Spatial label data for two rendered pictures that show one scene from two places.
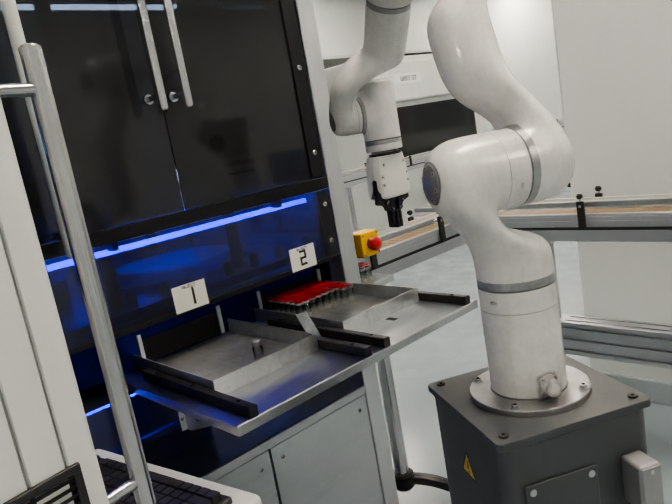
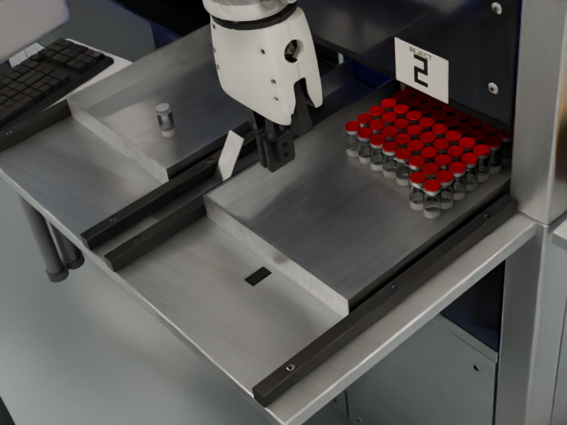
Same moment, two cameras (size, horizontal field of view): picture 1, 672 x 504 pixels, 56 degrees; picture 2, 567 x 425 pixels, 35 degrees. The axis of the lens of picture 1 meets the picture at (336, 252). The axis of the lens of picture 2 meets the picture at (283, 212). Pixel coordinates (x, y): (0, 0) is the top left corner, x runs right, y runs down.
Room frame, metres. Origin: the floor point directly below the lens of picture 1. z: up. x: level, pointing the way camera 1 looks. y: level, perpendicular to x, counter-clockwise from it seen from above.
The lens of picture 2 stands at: (1.53, -0.84, 1.62)
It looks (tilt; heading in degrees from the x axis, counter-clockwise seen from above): 41 degrees down; 96
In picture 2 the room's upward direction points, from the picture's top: 9 degrees counter-clockwise
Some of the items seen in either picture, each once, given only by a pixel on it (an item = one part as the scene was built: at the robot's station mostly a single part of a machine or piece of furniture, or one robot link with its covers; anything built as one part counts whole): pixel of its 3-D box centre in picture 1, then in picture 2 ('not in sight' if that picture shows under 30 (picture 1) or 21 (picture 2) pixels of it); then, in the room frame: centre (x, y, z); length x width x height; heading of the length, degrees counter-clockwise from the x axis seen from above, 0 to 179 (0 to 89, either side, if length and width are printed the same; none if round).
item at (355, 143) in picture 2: (322, 300); (396, 163); (1.58, 0.06, 0.90); 0.18 x 0.02 x 0.05; 132
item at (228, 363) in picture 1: (223, 352); (210, 88); (1.33, 0.28, 0.90); 0.34 x 0.26 x 0.04; 42
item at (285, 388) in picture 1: (303, 341); (249, 171); (1.39, 0.11, 0.87); 0.70 x 0.48 x 0.02; 132
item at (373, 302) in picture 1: (334, 304); (374, 184); (1.55, 0.03, 0.90); 0.34 x 0.26 x 0.04; 42
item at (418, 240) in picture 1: (394, 243); not in sight; (2.10, -0.20, 0.92); 0.69 x 0.16 x 0.16; 132
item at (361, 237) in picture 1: (362, 243); not in sight; (1.81, -0.08, 0.99); 0.08 x 0.07 x 0.07; 42
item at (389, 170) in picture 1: (388, 172); (261, 50); (1.46, -0.15, 1.21); 0.10 x 0.08 x 0.11; 131
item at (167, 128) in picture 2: (258, 351); (165, 121); (1.27, 0.20, 0.90); 0.02 x 0.02 x 0.04
